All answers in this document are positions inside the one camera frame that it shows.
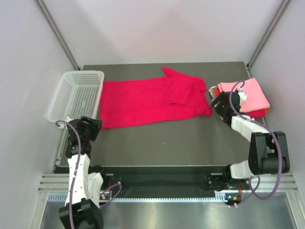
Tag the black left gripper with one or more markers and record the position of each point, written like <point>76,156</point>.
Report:
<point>95,124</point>

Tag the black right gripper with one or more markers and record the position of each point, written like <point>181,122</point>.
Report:
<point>220,97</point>

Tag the crimson red t shirt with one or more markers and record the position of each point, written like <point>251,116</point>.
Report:
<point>175,96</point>

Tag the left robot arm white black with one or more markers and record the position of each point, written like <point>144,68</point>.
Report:
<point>82,207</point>

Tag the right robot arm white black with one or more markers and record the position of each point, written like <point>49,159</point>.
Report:
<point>268,151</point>

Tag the white perforated plastic basket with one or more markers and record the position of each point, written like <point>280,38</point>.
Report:
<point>78,94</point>

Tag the light pink folded t shirt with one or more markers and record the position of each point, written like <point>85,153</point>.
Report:
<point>256,99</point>

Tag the red folded t shirt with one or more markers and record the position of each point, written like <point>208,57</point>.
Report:
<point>258,113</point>

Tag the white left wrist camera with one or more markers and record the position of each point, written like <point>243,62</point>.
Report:
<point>68,119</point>

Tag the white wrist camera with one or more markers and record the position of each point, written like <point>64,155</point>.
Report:
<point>242,95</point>
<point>68,119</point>

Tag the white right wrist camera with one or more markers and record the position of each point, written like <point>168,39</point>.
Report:
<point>242,95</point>

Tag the right aluminium frame post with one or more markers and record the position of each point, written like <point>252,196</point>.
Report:
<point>268,32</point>

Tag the aluminium frame post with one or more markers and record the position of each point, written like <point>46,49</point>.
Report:
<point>268,32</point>
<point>54,28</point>

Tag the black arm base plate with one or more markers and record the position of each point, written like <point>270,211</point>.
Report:
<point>205,177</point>

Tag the grey slotted cable duct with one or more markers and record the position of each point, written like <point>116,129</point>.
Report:
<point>219,197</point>

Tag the left aluminium frame post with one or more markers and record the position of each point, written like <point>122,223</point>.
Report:
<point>54,28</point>

